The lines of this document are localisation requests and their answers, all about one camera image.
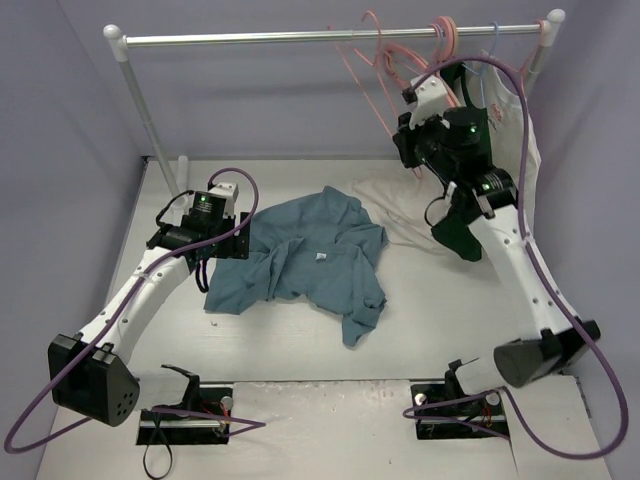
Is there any white t shirt on hanger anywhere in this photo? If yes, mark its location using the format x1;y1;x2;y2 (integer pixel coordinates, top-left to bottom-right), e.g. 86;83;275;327
467;62;541;210

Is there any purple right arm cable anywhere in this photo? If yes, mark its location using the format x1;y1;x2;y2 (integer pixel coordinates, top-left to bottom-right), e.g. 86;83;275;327
402;55;629;457

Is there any white clothes rack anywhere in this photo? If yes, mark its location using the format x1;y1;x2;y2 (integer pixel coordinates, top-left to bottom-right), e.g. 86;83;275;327
102;8;567;201

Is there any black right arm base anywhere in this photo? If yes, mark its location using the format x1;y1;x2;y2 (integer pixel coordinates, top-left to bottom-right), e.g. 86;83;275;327
408;381;509;441

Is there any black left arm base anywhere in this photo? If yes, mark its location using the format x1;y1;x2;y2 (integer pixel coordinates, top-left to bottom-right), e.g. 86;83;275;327
136;384;234;447

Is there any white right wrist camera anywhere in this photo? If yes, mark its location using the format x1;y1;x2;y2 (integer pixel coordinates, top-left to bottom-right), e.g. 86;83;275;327
402;75;459;129

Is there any blue wire hanger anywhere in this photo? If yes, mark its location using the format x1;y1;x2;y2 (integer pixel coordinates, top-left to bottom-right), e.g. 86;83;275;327
462;21;503;109

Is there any green t shirt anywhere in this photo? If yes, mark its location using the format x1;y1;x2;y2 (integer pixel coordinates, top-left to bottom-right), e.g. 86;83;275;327
431;63;488;262

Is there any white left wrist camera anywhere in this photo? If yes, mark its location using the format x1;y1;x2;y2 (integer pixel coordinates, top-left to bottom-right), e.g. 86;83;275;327
208;182;239;218

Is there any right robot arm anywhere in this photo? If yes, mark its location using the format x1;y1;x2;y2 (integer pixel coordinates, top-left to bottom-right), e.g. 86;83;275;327
392;107;601;412

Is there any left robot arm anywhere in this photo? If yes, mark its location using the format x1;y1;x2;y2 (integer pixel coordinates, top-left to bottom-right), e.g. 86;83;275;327
48;182;249;427

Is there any pink hanger behind thick one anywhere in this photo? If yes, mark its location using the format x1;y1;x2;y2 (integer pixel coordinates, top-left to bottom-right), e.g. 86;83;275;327
381;24;455;88

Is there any thin pink wire hanger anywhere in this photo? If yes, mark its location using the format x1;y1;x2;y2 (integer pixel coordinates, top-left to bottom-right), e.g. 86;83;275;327
327;10;424;179

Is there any blue t shirt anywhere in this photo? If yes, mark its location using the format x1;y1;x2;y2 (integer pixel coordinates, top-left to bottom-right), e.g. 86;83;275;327
204;186;388;348

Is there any pink hanger at rack end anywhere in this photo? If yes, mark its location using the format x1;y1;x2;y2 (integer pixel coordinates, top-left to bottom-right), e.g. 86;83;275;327
506;20;548;95

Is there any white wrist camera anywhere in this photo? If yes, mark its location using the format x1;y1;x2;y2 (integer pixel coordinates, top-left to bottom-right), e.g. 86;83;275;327
402;75;459;129
208;182;239;218

